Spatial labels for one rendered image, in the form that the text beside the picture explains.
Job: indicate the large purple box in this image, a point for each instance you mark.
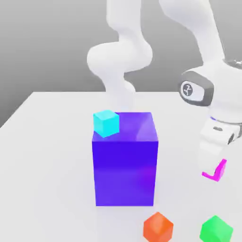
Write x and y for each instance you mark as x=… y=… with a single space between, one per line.
x=124 y=170

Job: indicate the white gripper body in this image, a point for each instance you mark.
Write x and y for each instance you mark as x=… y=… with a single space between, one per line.
x=209 y=153

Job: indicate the small magenta cube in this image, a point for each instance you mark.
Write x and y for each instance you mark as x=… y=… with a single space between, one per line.
x=220 y=171

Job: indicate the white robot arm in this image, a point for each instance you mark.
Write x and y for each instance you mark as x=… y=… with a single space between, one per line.
x=121 y=54

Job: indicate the small cyan cube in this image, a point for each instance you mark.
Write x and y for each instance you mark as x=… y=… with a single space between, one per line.
x=106 y=122

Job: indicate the small green cube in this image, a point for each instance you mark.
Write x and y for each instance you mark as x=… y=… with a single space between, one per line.
x=216 y=229

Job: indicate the small orange cube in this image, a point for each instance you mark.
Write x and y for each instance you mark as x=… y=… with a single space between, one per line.
x=157 y=227

